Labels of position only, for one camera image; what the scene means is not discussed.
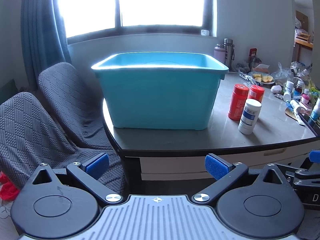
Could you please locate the orange packet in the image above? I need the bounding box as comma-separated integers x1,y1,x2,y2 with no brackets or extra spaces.
251,64,271,74

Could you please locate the steel thermos bottle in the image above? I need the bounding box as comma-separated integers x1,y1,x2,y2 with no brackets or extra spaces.
223,38,236,67

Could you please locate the clear plastic bag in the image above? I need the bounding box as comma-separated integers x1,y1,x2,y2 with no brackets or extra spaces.
271,62,293,81

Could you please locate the clear plastic wrapper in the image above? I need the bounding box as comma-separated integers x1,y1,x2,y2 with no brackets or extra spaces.
238,69,256,84

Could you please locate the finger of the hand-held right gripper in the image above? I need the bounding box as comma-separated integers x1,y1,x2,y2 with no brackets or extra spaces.
299,150,320,171

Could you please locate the tall red bottle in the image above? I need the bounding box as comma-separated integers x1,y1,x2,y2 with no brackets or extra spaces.
228,84,249,121

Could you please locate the plate of cut fruit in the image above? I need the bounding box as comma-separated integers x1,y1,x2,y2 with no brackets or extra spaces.
248,71,276,85

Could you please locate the blue plastic storage bin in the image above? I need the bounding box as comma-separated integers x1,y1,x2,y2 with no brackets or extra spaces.
91,52,230,131

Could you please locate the grey marble desktop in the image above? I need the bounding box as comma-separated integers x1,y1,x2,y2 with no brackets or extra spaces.
102,72,320,156

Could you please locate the short red bottle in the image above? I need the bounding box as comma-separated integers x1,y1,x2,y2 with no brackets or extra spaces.
247,85,265,103

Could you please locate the white desk drawer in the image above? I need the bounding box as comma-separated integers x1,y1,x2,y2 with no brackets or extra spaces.
139,146,312,181

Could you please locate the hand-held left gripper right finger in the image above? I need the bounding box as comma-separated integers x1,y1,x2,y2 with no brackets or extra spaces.
193,153,292,205

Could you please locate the window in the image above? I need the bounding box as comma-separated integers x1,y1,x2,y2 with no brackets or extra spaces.
52,0,217,38

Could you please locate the wooden shelf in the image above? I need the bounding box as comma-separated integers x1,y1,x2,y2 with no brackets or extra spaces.
294,10,314,48

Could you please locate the grey textured chair cushion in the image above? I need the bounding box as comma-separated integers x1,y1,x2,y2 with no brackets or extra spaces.
0,92,127,198
37,62,118,150

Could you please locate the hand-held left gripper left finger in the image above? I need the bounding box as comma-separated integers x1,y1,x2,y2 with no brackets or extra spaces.
31,152,123,205

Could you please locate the blue curtain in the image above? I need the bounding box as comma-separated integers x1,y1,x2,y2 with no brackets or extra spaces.
20,0,73,90

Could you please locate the blue spray bottle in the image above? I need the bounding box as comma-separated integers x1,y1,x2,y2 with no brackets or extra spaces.
308,97,320,127

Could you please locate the pink thermos bottle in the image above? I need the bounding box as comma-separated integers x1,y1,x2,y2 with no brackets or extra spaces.
214,44,228,63

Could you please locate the red cloth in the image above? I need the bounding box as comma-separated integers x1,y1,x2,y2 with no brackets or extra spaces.
0,171,21,202

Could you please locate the white bottle blue label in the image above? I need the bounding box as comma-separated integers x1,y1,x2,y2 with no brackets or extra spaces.
238,99,262,134

